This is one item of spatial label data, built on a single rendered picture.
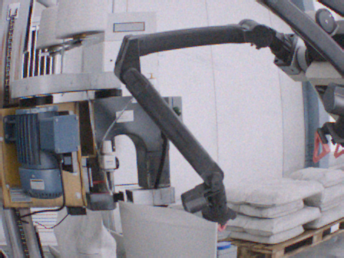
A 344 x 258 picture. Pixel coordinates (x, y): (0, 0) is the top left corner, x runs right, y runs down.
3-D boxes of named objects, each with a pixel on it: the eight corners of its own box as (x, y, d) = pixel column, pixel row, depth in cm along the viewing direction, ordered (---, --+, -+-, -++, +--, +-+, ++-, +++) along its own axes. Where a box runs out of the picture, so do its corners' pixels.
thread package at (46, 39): (78, 42, 188) (82, -2, 187) (41, 47, 181) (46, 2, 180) (64, 48, 201) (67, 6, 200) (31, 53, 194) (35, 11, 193)
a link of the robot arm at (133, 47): (117, 40, 157) (110, 34, 167) (121, 89, 162) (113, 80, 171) (270, 24, 169) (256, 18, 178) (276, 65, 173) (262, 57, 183)
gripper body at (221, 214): (222, 227, 187) (219, 213, 183) (200, 214, 194) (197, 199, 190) (237, 216, 190) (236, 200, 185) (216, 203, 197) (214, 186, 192)
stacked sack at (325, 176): (348, 182, 498) (349, 167, 498) (323, 191, 477) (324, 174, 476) (311, 180, 556) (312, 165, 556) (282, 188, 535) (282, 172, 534)
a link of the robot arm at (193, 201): (221, 171, 179) (210, 160, 186) (182, 187, 176) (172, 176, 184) (229, 205, 183) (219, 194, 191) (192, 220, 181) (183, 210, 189)
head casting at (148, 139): (173, 186, 198) (167, 85, 196) (100, 193, 185) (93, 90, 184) (128, 177, 224) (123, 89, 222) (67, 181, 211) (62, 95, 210)
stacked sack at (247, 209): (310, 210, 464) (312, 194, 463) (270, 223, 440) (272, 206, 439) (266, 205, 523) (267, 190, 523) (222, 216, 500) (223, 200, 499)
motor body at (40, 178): (73, 200, 159) (65, 104, 158) (28, 200, 152) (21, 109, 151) (56, 192, 173) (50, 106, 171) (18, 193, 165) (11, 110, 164)
